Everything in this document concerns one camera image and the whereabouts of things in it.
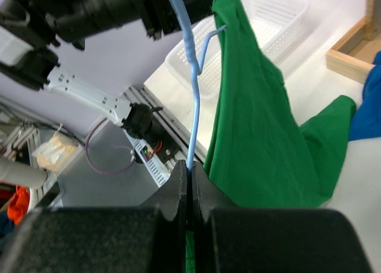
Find light blue wire hanger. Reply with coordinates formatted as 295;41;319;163
169;0;226;174

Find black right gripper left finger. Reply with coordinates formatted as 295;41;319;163
141;160;187;272

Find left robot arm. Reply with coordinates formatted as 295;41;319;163
1;0;180;136

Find green tank top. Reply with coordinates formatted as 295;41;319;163
185;0;357;273

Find white slotted cable duct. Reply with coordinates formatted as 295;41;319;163
125;131;170;187

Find blue tank top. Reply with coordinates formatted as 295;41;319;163
349;51;381;141

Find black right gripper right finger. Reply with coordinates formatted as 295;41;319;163
190;162;237;272

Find wooden clothes rack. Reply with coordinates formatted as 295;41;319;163
326;0;380;83

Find white plastic basket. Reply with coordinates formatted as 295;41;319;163
164;0;310;101

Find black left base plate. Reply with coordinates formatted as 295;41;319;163
149;133;180;164

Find aluminium mounting rail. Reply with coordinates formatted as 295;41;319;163
124;86;191;159

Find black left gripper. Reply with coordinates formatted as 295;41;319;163
140;0;213;40

